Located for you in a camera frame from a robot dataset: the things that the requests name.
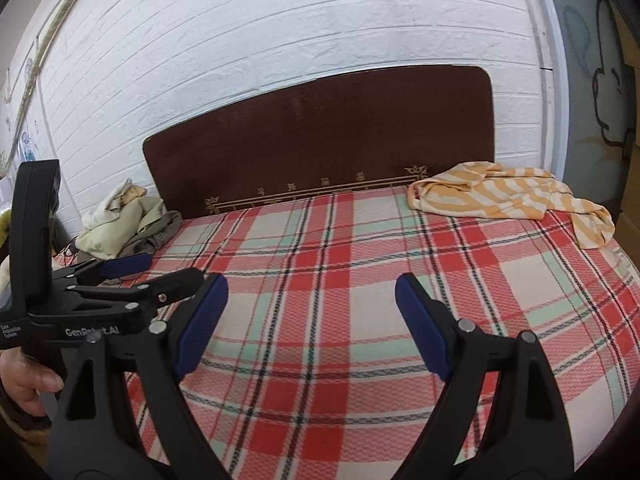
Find orange striped sweater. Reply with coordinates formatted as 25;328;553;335
407;161;616;250

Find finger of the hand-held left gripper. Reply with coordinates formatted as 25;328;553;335
67;267;206;308
52;253;153;286

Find pale green garment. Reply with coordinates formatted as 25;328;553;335
75;178;166;261

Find white door frame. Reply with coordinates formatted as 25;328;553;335
510;0;571;181

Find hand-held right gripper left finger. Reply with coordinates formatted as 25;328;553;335
47;274;230;480

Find wall poster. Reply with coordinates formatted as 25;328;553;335
0;35;51;173

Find beige wall pipe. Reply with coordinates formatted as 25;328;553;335
20;0;101;126

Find person's left forearm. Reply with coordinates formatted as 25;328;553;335
0;390;53;448

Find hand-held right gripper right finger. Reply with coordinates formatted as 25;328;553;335
395;272;576;480

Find person's left hand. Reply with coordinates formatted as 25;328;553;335
0;349;65;417

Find dark brown headboard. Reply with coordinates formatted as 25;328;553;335
142;65;496;221

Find red plaid blanket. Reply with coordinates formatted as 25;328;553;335
50;185;640;480

